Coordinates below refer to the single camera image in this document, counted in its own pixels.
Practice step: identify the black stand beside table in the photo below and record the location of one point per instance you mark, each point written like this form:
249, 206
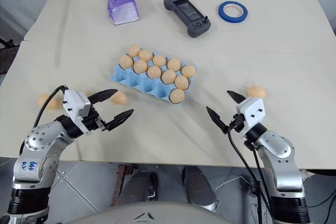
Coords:
8, 56

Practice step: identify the blue tape roll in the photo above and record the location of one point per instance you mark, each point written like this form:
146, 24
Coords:
223, 11

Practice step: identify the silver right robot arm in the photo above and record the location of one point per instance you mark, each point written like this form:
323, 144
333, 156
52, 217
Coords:
278, 150

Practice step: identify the dark grey rounded shape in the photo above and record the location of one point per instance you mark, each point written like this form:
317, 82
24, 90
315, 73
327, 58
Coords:
198, 187
136, 187

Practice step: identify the brown egg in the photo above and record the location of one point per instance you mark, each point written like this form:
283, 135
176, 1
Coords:
118, 98
181, 82
188, 71
145, 55
177, 96
159, 60
257, 91
174, 64
140, 66
154, 72
52, 104
168, 76
134, 50
126, 61

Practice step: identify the grey handheld remote controller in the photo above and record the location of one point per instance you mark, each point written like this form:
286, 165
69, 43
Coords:
187, 11

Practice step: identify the rusty brown metal bar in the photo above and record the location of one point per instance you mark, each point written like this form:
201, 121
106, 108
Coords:
118, 184

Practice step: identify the purple tissue pack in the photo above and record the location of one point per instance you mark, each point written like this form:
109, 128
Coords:
122, 9

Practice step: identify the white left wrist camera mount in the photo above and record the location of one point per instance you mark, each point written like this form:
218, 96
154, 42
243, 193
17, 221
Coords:
74, 103

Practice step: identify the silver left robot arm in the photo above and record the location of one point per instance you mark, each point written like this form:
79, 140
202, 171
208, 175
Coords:
39, 140

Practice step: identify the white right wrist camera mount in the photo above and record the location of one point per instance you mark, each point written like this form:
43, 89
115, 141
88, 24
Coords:
252, 115

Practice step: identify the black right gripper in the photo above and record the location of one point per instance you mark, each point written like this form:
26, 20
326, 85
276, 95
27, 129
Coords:
236, 123

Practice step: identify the light grey robot torso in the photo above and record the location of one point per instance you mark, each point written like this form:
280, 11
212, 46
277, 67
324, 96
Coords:
170, 213

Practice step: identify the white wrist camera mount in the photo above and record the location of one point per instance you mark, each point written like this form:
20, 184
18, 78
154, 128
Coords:
74, 103
252, 115

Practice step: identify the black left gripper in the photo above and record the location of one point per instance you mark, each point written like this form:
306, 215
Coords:
92, 121

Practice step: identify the blue egg tray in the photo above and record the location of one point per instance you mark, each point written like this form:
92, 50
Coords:
141, 85

